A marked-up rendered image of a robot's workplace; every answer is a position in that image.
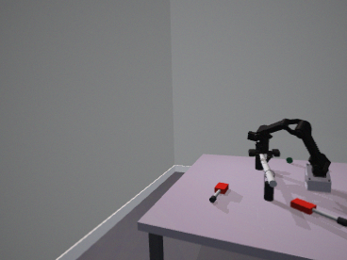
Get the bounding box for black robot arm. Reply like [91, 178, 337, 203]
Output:
[248, 119, 331, 178]

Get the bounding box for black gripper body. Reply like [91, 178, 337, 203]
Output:
[249, 143, 280, 157]

